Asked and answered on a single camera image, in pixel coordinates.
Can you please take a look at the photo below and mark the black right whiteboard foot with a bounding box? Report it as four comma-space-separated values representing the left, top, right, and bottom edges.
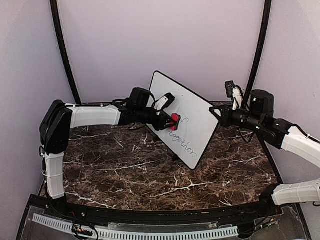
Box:
172, 154, 179, 162

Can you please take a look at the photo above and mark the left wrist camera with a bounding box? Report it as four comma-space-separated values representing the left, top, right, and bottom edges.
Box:
128, 87, 176, 113

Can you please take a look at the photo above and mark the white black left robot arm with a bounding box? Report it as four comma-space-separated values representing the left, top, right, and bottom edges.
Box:
39, 98, 178, 218

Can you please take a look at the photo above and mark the black curved front rail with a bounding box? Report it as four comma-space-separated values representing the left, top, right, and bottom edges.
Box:
37, 196, 283, 226

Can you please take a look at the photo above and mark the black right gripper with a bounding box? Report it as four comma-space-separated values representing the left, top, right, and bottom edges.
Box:
209, 103, 264, 133

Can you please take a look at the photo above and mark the black right corner post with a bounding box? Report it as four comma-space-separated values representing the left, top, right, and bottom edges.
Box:
244, 0, 272, 103

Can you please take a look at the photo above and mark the red bone-shaped eraser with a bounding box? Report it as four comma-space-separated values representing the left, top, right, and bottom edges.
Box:
170, 113, 181, 131

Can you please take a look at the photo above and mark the black corner post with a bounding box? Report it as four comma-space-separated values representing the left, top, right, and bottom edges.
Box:
49, 0, 82, 105
244, 0, 272, 103

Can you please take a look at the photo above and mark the white whiteboard black frame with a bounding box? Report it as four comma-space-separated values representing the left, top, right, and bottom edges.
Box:
147, 71, 219, 170

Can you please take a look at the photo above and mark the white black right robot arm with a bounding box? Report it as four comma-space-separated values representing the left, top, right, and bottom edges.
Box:
209, 82, 320, 217

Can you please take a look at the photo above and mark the white slotted cable duct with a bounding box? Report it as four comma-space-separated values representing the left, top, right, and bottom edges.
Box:
32, 213, 239, 240

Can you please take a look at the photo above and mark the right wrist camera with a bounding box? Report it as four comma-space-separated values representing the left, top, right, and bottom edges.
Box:
224, 80, 244, 111

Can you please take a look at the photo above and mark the black left corner post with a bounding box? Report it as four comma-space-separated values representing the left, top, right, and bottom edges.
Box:
49, 0, 82, 105

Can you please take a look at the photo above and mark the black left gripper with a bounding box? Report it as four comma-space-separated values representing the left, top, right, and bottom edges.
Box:
136, 106, 177, 131

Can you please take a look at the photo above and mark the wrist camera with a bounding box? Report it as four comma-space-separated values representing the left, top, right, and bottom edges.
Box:
128, 87, 176, 113
224, 80, 244, 111

